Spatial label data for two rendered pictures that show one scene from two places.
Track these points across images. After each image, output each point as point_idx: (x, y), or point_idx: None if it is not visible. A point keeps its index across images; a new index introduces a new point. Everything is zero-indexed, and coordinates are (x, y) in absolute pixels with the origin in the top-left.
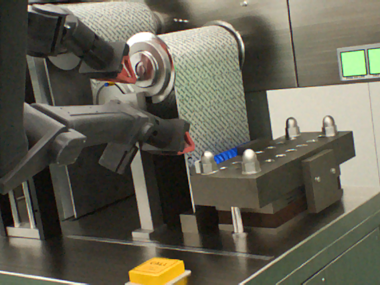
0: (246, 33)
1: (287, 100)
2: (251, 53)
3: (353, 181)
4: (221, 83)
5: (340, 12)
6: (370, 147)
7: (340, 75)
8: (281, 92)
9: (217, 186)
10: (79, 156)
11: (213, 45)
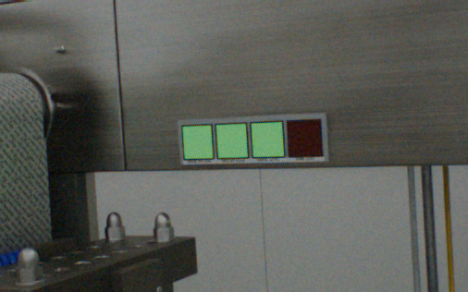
0: (61, 91)
1: (159, 209)
2: (66, 118)
3: None
4: (12, 153)
5: (184, 72)
6: (261, 278)
7: (180, 158)
8: (152, 198)
9: None
10: None
11: (3, 98)
